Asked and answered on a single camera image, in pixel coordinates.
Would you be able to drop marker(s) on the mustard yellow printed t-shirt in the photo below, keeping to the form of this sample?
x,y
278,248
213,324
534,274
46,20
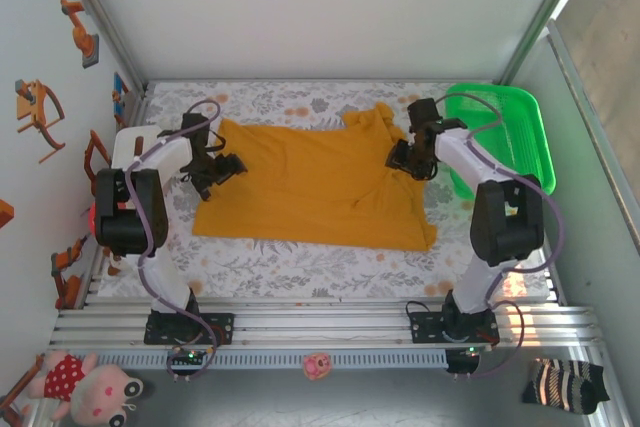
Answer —
x,y
310,187

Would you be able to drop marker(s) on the green plastic mesh basket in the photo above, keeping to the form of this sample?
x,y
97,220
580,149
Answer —
x,y
520,137

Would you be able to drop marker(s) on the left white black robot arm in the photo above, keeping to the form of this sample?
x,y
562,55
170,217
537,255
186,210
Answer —
x,y
165,277

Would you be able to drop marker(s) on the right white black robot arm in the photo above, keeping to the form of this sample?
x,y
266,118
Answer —
x,y
505,227

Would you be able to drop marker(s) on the white tissue box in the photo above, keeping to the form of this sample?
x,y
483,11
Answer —
x,y
125,147

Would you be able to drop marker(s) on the red plastic object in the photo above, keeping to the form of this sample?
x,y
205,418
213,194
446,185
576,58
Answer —
x,y
91,219

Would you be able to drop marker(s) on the floral patterned table mat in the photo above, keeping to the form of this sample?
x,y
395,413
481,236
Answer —
x,y
300,272

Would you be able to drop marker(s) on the small circuit board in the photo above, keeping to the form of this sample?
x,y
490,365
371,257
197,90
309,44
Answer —
x,y
472,349
187,357

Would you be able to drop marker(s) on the small pink round toy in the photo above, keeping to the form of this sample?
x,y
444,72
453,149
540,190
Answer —
x,y
317,366

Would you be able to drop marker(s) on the black white striped sock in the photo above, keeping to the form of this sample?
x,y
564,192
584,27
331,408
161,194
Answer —
x,y
565,387

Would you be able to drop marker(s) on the blue orange tower wall sticker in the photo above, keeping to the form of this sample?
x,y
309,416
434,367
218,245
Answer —
x,y
119,97

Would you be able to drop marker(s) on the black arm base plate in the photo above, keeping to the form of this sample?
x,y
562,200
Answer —
x,y
425,327
220,327

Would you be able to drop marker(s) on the aluminium frame post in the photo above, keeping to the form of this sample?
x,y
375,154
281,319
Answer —
x,y
100,17
545,12

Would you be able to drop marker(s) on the orange claw machine wall sticker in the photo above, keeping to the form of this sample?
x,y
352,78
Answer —
x,y
35,107

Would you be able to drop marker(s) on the aluminium rail base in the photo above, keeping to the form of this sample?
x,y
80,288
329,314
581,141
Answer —
x,y
320,327

